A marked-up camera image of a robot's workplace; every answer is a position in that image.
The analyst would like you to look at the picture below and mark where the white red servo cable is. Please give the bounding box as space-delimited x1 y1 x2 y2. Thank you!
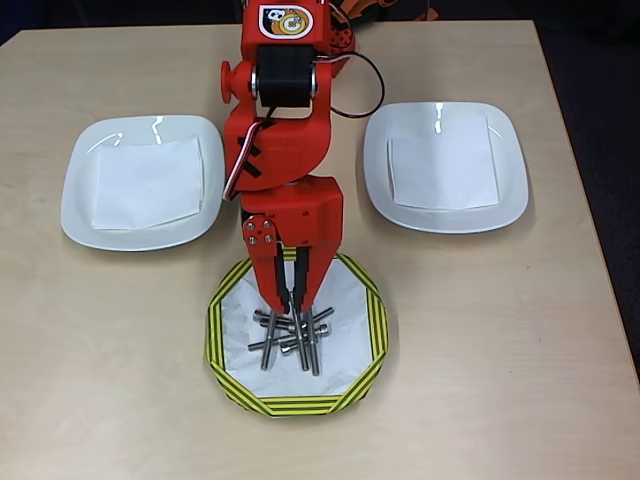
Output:
223 118 269 203

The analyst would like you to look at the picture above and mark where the dark bag with orange print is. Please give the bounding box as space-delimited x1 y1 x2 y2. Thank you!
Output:
333 0 442 32

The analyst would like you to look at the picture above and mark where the white square ceramic plate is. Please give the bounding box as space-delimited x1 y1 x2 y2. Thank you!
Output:
362 101 530 235
59 114 226 252

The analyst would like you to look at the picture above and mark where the white paper napkin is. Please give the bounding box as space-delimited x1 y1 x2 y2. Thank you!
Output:
91 134 206 232
387 109 501 209

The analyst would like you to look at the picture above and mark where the yellow black striped paper dish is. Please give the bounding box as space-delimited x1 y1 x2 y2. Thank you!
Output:
203 252 391 419

